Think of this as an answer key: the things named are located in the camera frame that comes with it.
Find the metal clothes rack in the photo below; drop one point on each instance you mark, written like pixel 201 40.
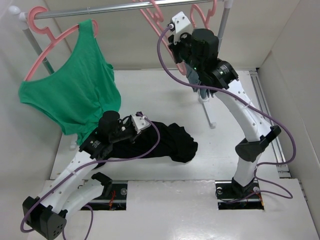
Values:
pixel 22 20

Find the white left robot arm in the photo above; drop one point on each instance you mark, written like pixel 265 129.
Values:
pixel 48 212

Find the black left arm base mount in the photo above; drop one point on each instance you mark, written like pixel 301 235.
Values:
pixel 113 198

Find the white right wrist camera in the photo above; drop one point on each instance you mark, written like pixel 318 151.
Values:
pixel 181 27

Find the blue denim garment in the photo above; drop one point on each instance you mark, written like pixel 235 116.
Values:
pixel 193 79

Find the pink hanger with denim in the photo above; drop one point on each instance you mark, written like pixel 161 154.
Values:
pixel 205 19

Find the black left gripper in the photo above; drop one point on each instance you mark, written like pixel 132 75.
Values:
pixel 134 133

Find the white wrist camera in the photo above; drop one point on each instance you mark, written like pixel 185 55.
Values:
pixel 140 122
pixel 181 27

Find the green tank top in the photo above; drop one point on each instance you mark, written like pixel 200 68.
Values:
pixel 76 95

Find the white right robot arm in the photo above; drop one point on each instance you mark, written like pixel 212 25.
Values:
pixel 258 133

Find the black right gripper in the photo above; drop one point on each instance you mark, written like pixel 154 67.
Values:
pixel 186 37

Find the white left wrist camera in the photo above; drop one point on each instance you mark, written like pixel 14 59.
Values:
pixel 140 122

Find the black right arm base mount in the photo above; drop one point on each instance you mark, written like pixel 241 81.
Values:
pixel 228 199

